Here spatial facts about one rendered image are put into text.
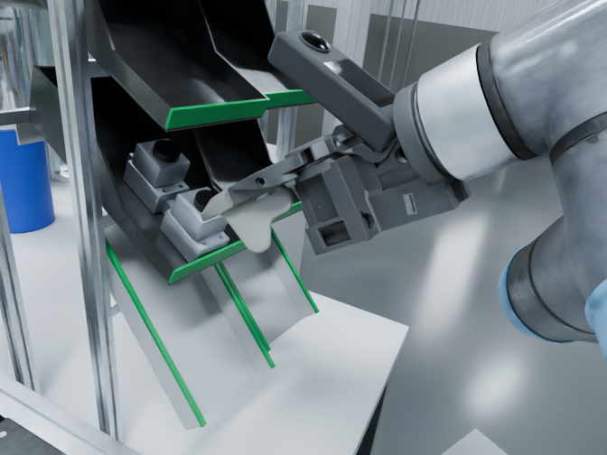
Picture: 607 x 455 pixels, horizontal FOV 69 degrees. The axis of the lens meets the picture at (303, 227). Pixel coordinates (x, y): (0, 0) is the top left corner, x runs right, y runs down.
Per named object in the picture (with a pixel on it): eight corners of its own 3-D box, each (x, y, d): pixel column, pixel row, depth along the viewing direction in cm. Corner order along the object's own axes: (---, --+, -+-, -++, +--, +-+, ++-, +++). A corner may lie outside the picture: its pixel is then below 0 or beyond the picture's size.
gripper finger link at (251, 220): (208, 274, 37) (304, 236, 34) (179, 210, 37) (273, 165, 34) (225, 264, 40) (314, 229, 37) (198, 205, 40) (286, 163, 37)
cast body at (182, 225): (222, 255, 52) (244, 214, 47) (191, 268, 48) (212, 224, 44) (180, 207, 54) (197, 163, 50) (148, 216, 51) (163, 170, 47)
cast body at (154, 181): (183, 206, 54) (200, 162, 50) (153, 215, 51) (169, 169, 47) (144, 162, 57) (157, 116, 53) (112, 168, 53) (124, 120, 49)
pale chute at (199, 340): (256, 372, 63) (275, 366, 61) (184, 431, 53) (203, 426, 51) (163, 202, 65) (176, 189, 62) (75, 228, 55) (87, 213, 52)
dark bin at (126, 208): (253, 246, 56) (277, 204, 51) (169, 286, 46) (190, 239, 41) (124, 110, 63) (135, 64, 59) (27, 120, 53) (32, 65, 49)
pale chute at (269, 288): (302, 319, 76) (320, 311, 73) (250, 357, 66) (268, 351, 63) (222, 177, 77) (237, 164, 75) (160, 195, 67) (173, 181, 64)
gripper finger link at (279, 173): (226, 208, 34) (328, 162, 31) (218, 190, 34) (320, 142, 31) (250, 199, 38) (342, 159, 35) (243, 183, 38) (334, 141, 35)
